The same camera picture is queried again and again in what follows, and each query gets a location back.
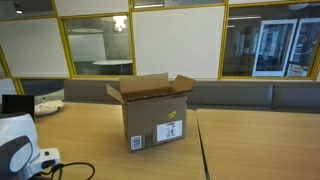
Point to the white framed glass door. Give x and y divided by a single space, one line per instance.
306 43
275 46

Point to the grey laptop black screen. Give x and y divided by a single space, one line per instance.
18 105

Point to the white rounded device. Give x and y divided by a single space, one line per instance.
48 107

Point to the large white wall panel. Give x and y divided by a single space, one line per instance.
180 40

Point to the brown cardboard shipping box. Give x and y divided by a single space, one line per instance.
150 116

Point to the yellow partition frame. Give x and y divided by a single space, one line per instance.
223 40

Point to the grey upholstered bench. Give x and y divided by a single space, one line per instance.
233 95

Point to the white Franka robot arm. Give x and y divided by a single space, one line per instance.
20 146

